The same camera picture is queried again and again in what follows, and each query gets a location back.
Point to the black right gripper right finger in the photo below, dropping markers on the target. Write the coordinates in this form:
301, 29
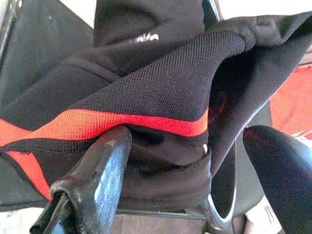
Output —
287, 175

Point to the black T-shirt white green print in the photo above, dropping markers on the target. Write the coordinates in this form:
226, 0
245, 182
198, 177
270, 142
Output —
146, 19

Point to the marble top folding table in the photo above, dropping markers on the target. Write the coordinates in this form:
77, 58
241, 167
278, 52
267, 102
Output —
292, 102

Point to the black shirt red striped collar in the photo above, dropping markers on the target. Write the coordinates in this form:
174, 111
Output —
158, 92

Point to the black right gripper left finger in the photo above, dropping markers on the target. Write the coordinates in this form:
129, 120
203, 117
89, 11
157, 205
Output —
97, 185

